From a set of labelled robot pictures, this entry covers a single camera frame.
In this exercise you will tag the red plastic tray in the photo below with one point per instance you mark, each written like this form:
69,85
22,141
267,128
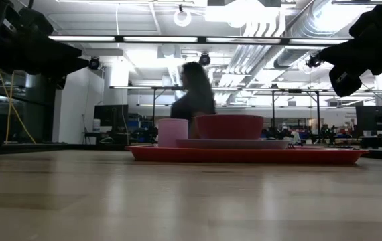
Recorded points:
244,156

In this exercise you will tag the black metal gantry frame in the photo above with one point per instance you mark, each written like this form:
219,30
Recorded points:
159,88
295,91

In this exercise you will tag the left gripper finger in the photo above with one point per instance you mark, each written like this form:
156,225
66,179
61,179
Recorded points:
67,65
60,48

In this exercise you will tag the lavender round plate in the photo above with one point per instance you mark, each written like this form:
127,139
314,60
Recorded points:
231,144

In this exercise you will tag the person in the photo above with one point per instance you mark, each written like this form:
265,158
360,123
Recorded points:
196,97

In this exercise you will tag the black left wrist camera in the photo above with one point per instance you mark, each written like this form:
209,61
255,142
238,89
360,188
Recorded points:
33,20

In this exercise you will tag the silver ventilation duct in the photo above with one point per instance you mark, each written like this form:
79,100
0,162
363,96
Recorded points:
288,57

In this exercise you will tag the black office desk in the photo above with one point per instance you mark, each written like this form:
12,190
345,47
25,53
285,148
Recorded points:
378,142

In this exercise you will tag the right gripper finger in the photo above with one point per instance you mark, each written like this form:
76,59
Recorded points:
345,62
343,53

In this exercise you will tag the white plastic container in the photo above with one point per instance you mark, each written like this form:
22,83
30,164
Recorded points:
96,125

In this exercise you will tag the black ceiling spotlight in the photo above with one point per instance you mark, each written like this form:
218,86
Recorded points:
94,63
204,60
312,62

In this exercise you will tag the black computer monitor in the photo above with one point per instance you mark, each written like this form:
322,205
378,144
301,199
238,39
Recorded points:
110,115
377,118

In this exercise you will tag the pink plastic cup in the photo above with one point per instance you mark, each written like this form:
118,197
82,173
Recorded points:
172,132

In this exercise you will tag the black beam with light strips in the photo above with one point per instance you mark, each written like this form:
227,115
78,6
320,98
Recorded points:
202,40

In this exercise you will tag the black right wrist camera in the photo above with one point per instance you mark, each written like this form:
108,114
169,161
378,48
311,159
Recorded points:
375,18

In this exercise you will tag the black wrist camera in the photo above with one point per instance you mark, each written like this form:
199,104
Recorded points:
33,20
375,18

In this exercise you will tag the magenta plastic bowl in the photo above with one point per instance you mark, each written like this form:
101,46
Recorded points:
229,127

